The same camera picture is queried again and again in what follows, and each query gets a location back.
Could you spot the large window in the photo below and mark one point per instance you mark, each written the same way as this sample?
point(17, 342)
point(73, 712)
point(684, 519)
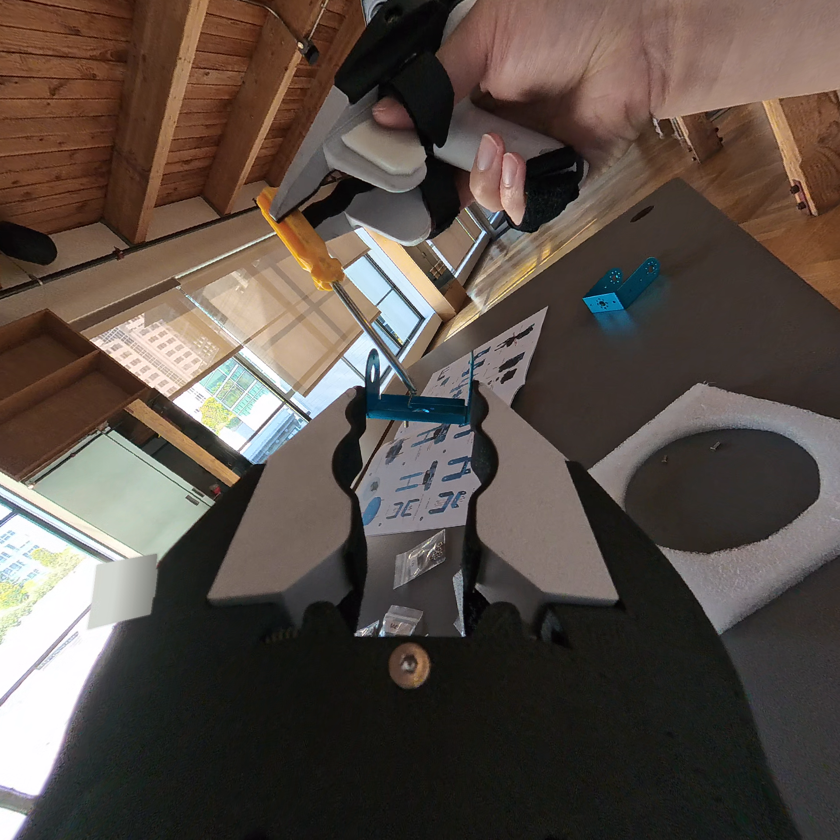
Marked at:
point(216, 394)

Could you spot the large beige roller blind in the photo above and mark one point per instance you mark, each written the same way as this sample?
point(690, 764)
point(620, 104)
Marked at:
point(275, 315)

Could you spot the blue metal U bracket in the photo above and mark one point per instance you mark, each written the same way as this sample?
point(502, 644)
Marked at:
point(420, 407)

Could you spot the printed assembly instruction sheet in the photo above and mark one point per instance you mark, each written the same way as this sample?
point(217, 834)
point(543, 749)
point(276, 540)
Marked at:
point(485, 367)

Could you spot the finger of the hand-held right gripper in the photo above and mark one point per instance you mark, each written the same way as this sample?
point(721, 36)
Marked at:
point(394, 213)
point(321, 151)

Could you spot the dark desk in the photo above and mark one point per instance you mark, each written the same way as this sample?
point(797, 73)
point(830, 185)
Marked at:
point(722, 275)

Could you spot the wooden wall shelf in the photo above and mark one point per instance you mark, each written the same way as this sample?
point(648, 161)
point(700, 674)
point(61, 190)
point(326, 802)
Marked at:
point(59, 394)

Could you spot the blue perforated metal bracket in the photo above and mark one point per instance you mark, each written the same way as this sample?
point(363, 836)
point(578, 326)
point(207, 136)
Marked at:
point(617, 292)

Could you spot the person's right forearm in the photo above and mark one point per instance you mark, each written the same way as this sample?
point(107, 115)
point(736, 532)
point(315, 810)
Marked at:
point(754, 46)

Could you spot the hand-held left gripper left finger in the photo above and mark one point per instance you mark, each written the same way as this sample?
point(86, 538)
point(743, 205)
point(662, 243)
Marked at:
point(289, 525)

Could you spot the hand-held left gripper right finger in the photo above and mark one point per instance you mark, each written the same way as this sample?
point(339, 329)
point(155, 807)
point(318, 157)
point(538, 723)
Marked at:
point(538, 525)

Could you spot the person's right hand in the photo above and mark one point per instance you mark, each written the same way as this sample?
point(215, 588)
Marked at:
point(564, 59)

